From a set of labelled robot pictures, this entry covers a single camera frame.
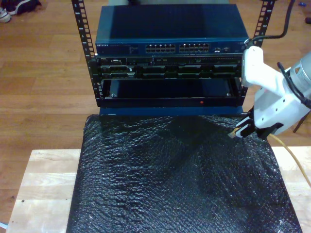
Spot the white sneaker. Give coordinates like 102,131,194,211
0,7,12,24

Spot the black perforated rack post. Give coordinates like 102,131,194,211
239,0,276,106
71,0,103,107

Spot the black rack server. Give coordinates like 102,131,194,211
88,55,243,80

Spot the black bubble mat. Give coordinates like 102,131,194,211
66,112,303,233

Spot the black rack shelf tray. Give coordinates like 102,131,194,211
96,77,245,108

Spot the yellow network cable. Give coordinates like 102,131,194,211
229,128,311,189

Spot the blue base board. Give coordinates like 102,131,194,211
99,106,245,117

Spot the blue network switch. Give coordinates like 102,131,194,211
95,4,250,57

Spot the dark sneaker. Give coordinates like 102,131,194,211
5,0,42,16

